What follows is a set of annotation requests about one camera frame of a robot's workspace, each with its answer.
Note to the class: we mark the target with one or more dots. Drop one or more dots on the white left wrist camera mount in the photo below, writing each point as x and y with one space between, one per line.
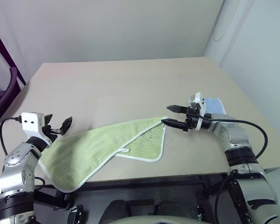
31 121

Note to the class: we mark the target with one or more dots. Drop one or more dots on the black silver metal bracket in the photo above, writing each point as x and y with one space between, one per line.
200 212
75 214

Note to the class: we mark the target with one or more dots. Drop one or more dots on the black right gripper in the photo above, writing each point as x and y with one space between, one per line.
191 119

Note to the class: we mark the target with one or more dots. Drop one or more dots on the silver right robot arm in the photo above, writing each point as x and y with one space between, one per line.
235 137

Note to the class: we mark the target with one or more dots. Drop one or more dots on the grey robot torso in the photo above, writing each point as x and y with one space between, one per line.
161 219

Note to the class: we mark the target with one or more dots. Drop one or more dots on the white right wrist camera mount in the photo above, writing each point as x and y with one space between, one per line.
199 100

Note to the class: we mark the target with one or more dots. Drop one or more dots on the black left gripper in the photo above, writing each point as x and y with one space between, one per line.
50 131

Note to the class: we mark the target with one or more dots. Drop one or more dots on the blue cloth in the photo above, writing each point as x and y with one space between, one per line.
215 105

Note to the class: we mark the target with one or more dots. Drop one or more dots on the green towel with white edge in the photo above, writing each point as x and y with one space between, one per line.
84 154

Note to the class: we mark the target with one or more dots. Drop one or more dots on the black table frame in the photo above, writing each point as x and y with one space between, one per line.
154 180

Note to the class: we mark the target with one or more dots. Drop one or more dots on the purple chair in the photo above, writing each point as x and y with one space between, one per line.
8 93

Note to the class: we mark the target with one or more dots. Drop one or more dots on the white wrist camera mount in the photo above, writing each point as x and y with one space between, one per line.
31 121
199 100

